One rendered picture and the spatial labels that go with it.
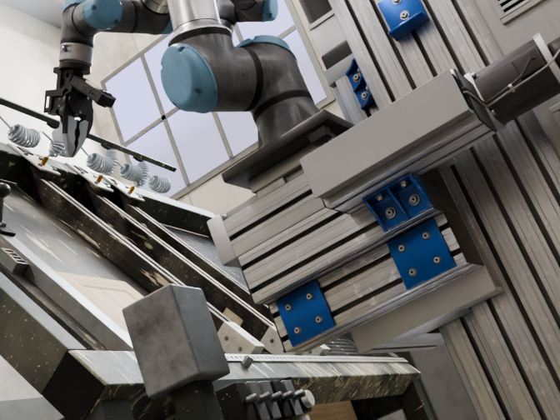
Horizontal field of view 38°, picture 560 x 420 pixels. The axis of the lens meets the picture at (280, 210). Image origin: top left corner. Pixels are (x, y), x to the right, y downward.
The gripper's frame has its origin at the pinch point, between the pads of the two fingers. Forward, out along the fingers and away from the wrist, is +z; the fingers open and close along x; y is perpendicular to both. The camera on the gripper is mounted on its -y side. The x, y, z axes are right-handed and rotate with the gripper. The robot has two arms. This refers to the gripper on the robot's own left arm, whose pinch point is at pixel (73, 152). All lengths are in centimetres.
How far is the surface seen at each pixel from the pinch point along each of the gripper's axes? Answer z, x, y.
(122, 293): 32, -41, 20
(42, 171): -7, -60, 77
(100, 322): 37.8, -11.2, -1.7
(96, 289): 30.7, -30.4, 19.1
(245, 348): 45, -65, -6
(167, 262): 20, -92, 46
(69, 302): 33.8, -10.4, 7.9
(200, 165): -65, -361, 243
